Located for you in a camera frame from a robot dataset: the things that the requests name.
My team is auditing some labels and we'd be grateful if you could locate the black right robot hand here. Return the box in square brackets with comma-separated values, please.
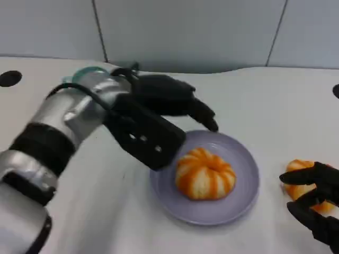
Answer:
[279, 161, 339, 254]

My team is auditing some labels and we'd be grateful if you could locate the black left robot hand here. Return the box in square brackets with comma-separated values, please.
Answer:
[131, 75, 219, 133]

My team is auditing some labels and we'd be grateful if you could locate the orange white striped bread roll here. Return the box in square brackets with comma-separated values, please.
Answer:
[284, 159, 336, 215]
[175, 147, 237, 201]

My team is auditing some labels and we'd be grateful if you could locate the pale green mug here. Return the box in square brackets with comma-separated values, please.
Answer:
[62, 66, 111, 86]

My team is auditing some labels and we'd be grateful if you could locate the lilac plate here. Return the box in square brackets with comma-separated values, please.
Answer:
[149, 130, 260, 226]

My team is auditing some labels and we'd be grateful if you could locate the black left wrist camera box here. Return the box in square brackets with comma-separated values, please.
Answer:
[105, 94, 186, 171]

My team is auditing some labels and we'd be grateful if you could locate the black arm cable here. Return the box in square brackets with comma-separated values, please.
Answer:
[110, 61, 140, 83]
[46, 83, 119, 116]

